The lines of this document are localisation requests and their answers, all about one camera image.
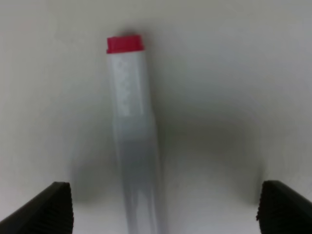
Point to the white marker with pink cap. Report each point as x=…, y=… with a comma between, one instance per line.
x=135, y=135

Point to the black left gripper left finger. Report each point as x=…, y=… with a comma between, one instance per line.
x=50, y=212

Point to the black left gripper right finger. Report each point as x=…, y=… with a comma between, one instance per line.
x=282, y=210

